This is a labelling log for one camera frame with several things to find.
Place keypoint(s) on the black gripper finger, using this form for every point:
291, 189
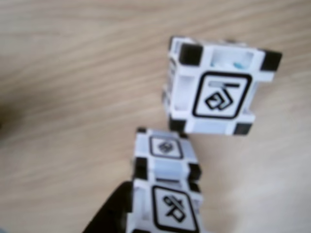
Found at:
111, 216

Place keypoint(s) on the white cube crossed symbol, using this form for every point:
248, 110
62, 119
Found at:
170, 208

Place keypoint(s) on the white cube diamond symbol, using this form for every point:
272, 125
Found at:
211, 127

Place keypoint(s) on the white cube lightning symbol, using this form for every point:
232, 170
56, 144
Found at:
167, 167

